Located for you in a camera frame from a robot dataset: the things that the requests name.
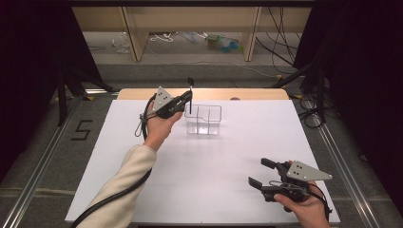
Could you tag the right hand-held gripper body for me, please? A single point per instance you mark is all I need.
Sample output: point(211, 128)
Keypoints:
point(305, 173)

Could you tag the thin black brush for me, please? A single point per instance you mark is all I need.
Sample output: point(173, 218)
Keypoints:
point(190, 107)

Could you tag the black metal stand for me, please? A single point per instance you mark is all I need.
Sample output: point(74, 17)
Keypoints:
point(320, 95)
point(62, 101)

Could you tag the clear plastic organizer box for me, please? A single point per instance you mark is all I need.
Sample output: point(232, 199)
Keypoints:
point(202, 126)

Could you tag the black curtain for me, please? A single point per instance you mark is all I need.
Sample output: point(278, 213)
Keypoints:
point(364, 63)
point(25, 63)

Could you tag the beige wooden shelf unit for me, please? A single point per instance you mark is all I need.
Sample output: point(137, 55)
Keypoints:
point(136, 31)

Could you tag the clear plastic bottle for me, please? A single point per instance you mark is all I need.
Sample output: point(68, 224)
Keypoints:
point(122, 44)

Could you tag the colourful plastic bundle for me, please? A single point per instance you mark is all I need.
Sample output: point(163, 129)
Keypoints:
point(221, 42)

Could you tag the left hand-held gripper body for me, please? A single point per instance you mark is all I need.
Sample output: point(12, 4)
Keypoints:
point(163, 99)

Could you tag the aluminium floor rail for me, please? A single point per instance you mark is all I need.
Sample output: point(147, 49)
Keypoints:
point(31, 186)
point(345, 177)

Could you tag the person's left hand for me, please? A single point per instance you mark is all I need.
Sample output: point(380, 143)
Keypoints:
point(160, 129)

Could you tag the person's right hand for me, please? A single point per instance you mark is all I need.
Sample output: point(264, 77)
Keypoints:
point(310, 212)

